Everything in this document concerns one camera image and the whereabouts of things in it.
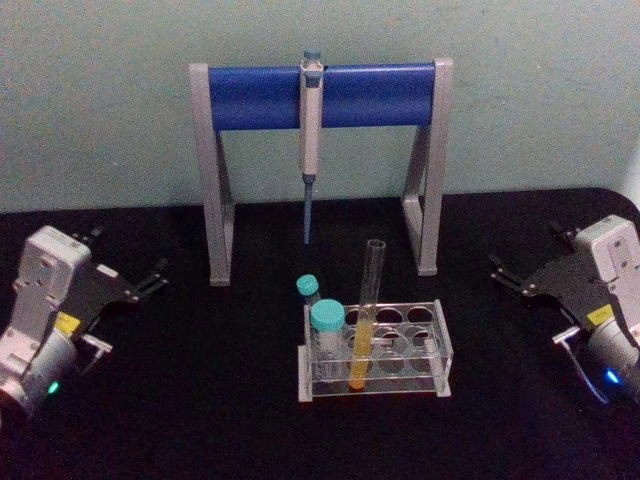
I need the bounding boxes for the glass test tube yellow liquid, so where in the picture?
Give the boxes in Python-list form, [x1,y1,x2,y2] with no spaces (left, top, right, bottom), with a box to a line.
[347,238,388,392]

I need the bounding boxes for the clear plastic tube rack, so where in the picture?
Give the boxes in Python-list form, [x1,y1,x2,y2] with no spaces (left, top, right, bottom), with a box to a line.
[297,298,454,404]

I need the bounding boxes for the grey stand with blue bar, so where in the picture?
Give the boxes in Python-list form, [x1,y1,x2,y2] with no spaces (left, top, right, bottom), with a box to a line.
[188,57,455,288]

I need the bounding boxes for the thin cable with silver plug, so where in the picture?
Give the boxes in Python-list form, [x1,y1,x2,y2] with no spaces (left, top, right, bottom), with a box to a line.
[552,327,610,405]
[78,333,114,374]

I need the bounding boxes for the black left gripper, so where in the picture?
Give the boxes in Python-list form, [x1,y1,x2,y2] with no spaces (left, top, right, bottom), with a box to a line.
[56,224,171,345]

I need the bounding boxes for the black table cloth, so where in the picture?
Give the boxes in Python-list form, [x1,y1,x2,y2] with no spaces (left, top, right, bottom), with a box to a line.
[0,185,640,480]

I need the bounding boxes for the small tube with teal cap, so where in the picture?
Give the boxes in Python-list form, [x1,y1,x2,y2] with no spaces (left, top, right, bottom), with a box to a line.
[294,273,322,307]

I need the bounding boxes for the grey pipette with blue tip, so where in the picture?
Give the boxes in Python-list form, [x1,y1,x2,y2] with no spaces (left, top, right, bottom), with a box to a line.
[298,49,324,246]

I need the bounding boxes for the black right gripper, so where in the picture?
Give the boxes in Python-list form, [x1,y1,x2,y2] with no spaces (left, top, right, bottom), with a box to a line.
[487,223,617,332]

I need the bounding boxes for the large tube with teal cap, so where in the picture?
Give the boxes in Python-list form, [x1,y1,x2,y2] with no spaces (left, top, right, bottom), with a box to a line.
[309,298,347,384]

